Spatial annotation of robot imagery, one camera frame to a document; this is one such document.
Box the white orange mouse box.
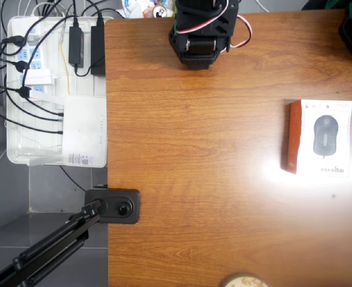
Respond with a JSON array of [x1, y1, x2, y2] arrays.
[[280, 99, 352, 178]]

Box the silver drink can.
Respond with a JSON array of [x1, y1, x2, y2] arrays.
[[152, 4, 168, 19]]

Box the white printed plastic bag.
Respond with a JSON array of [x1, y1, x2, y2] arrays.
[[120, 0, 177, 19]]

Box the wide black power adapter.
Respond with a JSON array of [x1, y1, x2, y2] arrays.
[[90, 25, 106, 76]]

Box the narrow black power adapter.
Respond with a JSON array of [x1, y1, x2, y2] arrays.
[[68, 26, 85, 67]]

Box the white router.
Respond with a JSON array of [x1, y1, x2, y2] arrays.
[[28, 90, 108, 169]]

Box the clear bin with power strips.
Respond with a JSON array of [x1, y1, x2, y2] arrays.
[[5, 15, 114, 168]]

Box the black desk clamp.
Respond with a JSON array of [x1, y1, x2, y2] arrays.
[[84, 187, 141, 224]]

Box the white charger plug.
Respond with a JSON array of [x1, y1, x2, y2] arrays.
[[24, 69, 53, 86]]

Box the white power strip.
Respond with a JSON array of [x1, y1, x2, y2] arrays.
[[14, 23, 50, 97]]

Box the round wooden coaster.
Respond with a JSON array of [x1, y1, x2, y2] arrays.
[[222, 272, 269, 287]]

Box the red white servo cable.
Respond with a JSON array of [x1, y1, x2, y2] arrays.
[[175, 0, 253, 50]]

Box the black adapter output cable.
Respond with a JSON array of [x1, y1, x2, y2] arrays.
[[73, 55, 106, 77]]

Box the thin yellow cable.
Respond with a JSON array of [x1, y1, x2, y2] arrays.
[[59, 41, 72, 96]]

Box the black router cable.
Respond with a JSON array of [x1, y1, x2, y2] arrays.
[[4, 89, 65, 122], [0, 91, 65, 135], [26, 97, 65, 117]]

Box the black plug with cable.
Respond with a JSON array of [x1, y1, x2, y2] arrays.
[[0, 35, 26, 57], [0, 53, 30, 74], [0, 68, 32, 99]]

